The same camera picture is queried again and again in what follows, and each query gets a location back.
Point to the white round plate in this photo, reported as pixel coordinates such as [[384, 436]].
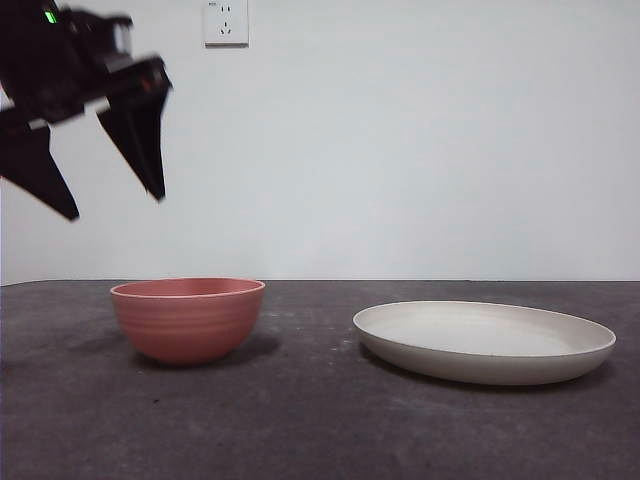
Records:
[[480, 345]]

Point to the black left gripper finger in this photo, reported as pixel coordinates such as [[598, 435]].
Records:
[[30, 160], [135, 140]]

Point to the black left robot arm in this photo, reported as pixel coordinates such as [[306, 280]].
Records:
[[40, 65]]

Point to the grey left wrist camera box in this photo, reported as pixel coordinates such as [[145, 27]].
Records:
[[120, 32]]

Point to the white wall socket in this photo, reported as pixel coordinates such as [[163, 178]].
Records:
[[226, 25]]

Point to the red ribbed bowl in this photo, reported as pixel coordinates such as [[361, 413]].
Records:
[[185, 330]]

